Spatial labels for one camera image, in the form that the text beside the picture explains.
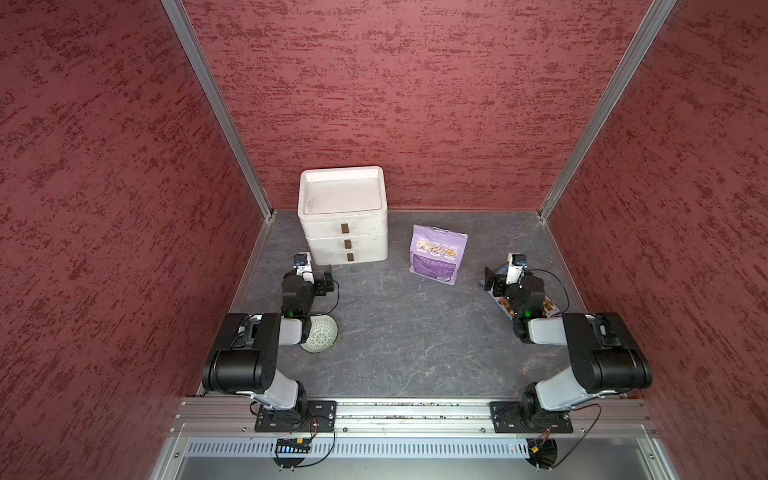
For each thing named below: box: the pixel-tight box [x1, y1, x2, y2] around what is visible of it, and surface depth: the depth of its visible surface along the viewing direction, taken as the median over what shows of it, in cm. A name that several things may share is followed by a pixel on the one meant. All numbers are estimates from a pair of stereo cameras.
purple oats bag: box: [409, 224, 469, 285], surface depth 92 cm
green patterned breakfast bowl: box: [299, 314, 339, 354], surface depth 87 cm
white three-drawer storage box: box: [298, 166, 388, 265], surface depth 95 cm
